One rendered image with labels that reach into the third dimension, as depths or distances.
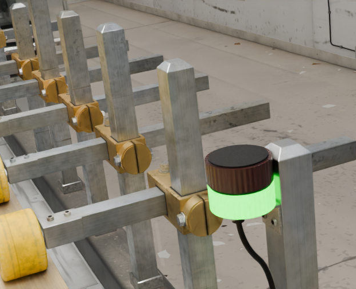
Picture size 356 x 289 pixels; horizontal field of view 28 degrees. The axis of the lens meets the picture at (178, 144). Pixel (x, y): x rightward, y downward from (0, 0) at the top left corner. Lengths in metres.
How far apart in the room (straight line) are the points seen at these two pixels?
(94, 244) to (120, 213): 0.50
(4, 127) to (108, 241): 0.30
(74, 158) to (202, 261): 0.31
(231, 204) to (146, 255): 0.59
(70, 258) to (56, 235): 0.65
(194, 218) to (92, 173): 0.54
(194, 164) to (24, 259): 0.24
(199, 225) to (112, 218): 0.11
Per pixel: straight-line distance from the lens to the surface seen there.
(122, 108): 1.11
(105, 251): 1.38
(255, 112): 1.26
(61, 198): 1.65
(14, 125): 1.38
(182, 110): 0.87
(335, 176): 3.37
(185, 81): 0.86
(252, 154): 0.64
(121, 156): 1.10
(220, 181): 0.62
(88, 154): 1.16
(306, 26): 5.49
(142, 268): 1.22
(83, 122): 1.33
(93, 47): 1.91
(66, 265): 1.53
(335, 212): 3.03
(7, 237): 0.88
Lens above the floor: 1.34
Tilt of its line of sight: 20 degrees down
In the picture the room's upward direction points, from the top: 7 degrees counter-clockwise
